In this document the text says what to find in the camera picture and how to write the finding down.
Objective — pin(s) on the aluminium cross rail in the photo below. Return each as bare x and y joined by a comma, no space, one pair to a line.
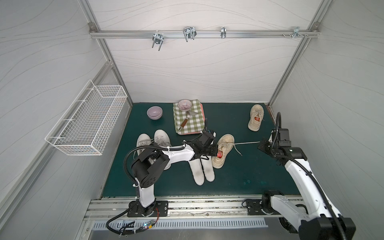
201,34

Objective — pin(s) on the white vent strip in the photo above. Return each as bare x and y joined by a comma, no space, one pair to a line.
173,224

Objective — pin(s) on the pink tray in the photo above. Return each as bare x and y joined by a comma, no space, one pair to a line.
198,130

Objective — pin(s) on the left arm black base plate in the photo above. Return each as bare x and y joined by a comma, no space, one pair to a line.
158,208

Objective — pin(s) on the white sneaker with laces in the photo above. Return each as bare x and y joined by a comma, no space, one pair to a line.
143,140

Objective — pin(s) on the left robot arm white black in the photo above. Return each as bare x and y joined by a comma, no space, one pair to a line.
157,156

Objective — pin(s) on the green white checkered cloth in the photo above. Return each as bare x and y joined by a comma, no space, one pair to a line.
193,122

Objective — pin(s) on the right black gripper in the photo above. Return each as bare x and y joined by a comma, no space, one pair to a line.
265,146

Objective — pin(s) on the pink speckled bowl on cloth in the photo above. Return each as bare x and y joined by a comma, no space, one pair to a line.
184,105

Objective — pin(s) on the purple bowl on table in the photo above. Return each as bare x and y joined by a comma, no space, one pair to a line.
155,113

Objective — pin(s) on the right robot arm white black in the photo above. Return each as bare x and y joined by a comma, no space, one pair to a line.
318,219

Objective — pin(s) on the beige sneaker one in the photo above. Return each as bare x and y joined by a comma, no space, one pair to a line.
225,144
256,117

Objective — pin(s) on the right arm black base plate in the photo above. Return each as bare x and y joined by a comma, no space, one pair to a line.
254,207

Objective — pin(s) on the metal spatula wooden handle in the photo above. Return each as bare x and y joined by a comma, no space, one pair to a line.
189,114

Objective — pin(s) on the metal hook bracket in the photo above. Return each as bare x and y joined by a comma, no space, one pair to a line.
296,33
189,33
158,39
223,32

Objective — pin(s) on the white insole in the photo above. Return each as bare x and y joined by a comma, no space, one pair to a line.
197,171
208,168

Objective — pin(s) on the white wire basket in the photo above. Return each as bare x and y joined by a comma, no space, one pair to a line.
85,127

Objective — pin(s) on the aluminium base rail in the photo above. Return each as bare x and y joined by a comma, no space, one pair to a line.
179,207

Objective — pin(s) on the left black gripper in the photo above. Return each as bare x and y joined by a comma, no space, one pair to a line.
214,150

